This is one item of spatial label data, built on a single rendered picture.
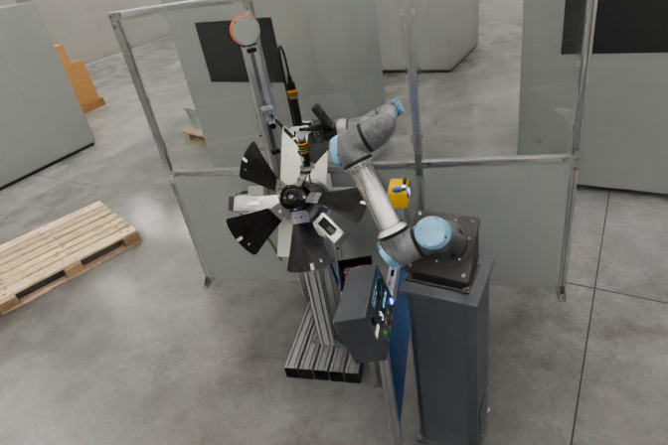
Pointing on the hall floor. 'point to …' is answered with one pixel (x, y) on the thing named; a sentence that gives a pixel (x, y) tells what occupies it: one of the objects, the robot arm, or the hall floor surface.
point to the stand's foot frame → (319, 357)
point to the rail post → (391, 400)
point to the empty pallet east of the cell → (60, 251)
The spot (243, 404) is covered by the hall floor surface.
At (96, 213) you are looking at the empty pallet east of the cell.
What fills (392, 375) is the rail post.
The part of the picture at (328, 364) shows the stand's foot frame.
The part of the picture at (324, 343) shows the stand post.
